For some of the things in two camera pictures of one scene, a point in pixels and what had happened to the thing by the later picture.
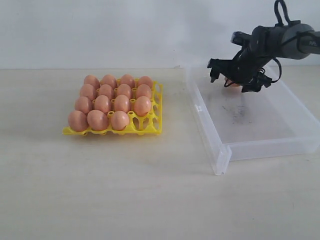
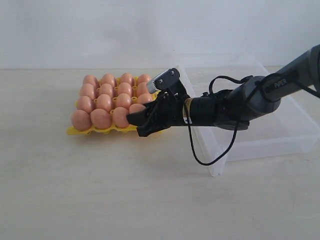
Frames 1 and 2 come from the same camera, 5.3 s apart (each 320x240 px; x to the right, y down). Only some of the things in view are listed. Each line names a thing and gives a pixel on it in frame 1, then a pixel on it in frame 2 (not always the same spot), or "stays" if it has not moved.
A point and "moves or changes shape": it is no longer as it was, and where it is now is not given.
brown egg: [128, 79] stays
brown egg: [92, 79] stays
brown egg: [233, 84] → [135, 107]
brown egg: [106, 89] stays
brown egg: [121, 103] stays
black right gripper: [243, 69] → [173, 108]
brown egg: [78, 121] moves or changes shape
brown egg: [109, 79] stays
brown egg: [143, 90] stays
